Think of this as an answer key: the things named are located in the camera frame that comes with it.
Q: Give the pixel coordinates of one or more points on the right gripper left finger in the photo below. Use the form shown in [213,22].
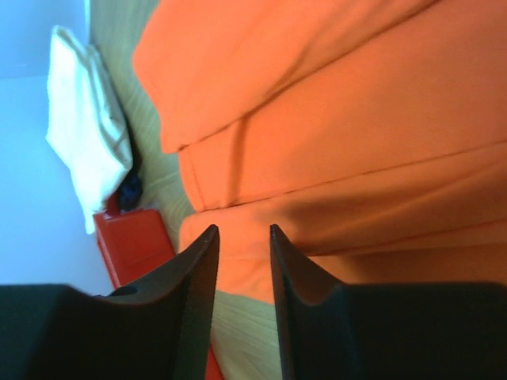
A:
[54,331]

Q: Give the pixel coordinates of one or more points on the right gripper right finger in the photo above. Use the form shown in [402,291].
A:
[328,329]

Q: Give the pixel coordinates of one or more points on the orange t-shirt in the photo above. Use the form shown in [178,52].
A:
[372,132]

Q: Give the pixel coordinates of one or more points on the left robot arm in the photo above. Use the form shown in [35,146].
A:
[130,192]

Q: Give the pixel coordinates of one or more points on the red plastic bin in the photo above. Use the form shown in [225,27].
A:
[130,245]

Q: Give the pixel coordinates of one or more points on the folded white t-shirt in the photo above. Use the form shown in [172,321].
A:
[86,125]

